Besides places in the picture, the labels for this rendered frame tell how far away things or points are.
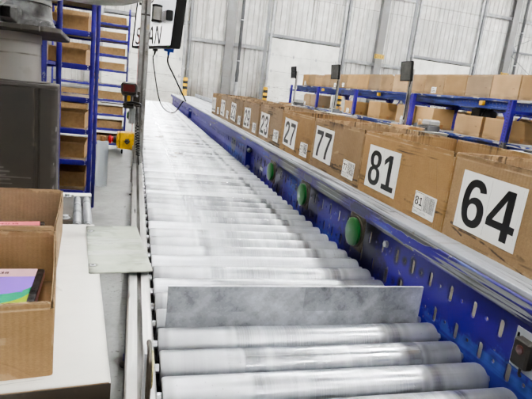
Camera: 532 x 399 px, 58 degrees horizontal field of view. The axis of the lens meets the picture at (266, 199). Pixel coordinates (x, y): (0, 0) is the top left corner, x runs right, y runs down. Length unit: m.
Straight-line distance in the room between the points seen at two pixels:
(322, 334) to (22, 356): 0.44
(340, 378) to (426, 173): 0.53
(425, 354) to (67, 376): 0.53
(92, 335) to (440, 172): 0.72
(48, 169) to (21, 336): 0.69
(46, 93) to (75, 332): 0.66
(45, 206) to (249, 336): 0.61
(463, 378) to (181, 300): 0.44
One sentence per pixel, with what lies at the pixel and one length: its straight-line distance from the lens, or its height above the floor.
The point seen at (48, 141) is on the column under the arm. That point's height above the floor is 0.94.
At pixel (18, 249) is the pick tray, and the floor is 0.82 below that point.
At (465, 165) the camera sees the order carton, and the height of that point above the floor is 1.03.
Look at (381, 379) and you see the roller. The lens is 0.75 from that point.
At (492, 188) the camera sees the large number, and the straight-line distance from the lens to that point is 0.92.
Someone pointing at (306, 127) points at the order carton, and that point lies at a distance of 1.78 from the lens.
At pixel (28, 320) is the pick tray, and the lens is 0.65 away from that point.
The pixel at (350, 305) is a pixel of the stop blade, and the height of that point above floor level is 0.77.
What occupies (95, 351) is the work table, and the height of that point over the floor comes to 0.75.
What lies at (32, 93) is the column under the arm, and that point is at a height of 1.06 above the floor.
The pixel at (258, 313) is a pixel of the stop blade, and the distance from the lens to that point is 0.83.
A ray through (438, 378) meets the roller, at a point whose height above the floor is 0.74.
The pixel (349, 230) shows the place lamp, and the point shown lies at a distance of 1.21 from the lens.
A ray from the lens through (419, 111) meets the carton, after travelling 9.19.
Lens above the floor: 1.13
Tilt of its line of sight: 13 degrees down
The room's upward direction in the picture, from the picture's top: 7 degrees clockwise
